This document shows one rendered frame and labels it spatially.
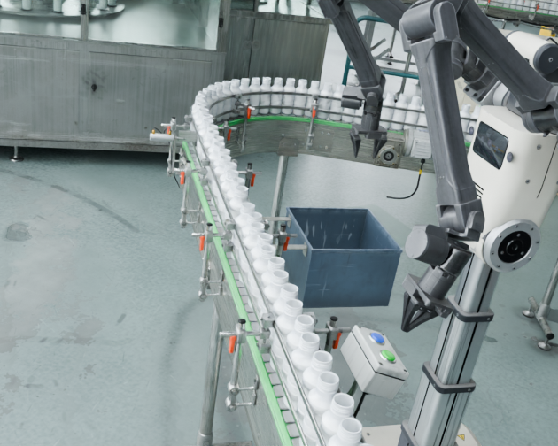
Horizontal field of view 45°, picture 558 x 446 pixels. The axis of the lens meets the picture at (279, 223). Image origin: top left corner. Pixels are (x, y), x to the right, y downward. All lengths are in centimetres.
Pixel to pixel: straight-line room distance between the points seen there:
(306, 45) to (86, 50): 286
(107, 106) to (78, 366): 229
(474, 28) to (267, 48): 559
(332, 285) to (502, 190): 70
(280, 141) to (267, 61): 373
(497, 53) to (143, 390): 207
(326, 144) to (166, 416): 144
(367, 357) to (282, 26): 570
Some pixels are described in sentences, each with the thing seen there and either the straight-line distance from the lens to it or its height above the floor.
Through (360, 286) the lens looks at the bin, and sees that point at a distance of 223.
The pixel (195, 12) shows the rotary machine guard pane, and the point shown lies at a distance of 478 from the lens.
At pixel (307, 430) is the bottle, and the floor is 106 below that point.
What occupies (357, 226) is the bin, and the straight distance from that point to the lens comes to 248.
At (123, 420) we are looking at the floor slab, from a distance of 281.
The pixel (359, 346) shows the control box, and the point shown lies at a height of 110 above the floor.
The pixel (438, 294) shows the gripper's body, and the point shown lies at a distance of 132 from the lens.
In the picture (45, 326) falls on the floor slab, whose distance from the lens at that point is 332.
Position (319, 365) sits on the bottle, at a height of 116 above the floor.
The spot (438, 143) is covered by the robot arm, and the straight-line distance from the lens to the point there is 130.
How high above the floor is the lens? 191
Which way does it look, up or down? 26 degrees down
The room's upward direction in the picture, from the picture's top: 9 degrees clockwise
